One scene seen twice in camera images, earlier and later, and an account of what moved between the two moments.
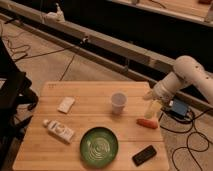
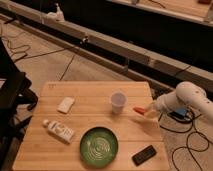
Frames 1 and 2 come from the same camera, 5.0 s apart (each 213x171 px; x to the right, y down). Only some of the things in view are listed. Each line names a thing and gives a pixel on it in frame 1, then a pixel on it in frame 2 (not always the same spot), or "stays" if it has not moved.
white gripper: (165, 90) -> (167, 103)
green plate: (99, 147) stays
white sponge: (66, 104) stays
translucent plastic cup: (118, 102) stays
